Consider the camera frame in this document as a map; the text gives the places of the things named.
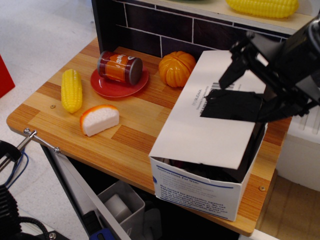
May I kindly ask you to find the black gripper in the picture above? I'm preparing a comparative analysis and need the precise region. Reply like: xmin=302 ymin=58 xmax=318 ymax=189
xmin=218 ymin=31 xmax=320 ymax=123

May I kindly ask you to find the white cardboard box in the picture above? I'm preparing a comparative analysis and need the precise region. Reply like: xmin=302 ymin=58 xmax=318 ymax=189
xmin=149 ymin=50 xmax=268 ymax=221

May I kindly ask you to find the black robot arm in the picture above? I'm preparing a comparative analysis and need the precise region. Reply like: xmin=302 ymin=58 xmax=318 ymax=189
xmin=219 ymin=16 xmax=320 ymax=123

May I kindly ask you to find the yellow toy corn on shelf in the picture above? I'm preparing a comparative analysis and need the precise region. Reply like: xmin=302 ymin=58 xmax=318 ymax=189
xmin=225 ymin=0 xmax=300 ymax=19

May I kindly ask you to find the wooden shelf board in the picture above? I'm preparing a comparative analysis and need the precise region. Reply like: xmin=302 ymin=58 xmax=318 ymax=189
xmin=113 ymin=0 xmax=312 ymax=36

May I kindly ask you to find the orange toy pumpkin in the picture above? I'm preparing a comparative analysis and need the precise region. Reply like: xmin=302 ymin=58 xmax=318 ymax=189
xmin=158 ymin=51 xmax=196 ymax=88

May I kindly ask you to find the red orange toy can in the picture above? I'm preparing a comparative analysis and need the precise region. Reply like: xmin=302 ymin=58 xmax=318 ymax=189
xmin=97 ymin=51 xmax=143 ymax=86

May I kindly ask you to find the red toy plate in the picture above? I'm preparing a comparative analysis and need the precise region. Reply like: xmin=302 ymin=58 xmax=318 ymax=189
xmin=90 ymin=66 xmax=149 ymax=98

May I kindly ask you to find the white orange cheese wedge toy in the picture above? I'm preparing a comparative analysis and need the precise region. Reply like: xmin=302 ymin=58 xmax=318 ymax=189
xmin=80 ymin=104 xmax=120 ymax=137

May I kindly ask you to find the yellow toy corn on table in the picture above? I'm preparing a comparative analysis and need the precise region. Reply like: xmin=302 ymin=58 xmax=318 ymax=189
xmin=60 ymin=69 xmax=83 ymax=114

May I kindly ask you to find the grey plastic bin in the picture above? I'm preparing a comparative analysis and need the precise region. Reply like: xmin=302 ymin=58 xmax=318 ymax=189
xmin=97 ymin=180 xmax=145 ymax=240

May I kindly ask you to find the red box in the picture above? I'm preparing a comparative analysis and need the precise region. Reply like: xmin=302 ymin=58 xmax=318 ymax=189
xmin=0 ymin=57 xmax=16 ymax=98

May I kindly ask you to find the metal clamp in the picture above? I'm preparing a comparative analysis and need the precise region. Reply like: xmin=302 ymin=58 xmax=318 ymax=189
xmin=0 ymin=128 xmax=61 ymax=172

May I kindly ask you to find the blue black tool handle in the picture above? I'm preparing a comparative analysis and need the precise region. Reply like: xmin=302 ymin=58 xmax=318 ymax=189
xmin=83 ymin=210 xmax=115 ymax=240

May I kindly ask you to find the blue cable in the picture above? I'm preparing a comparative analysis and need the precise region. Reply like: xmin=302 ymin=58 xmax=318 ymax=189
xmin=0 ymin=147 xmax=30 ymax=191

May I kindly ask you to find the black braided cable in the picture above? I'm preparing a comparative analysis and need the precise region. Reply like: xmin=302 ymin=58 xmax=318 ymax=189
xmin=0 ymin=184 xmax=48 ymax=240

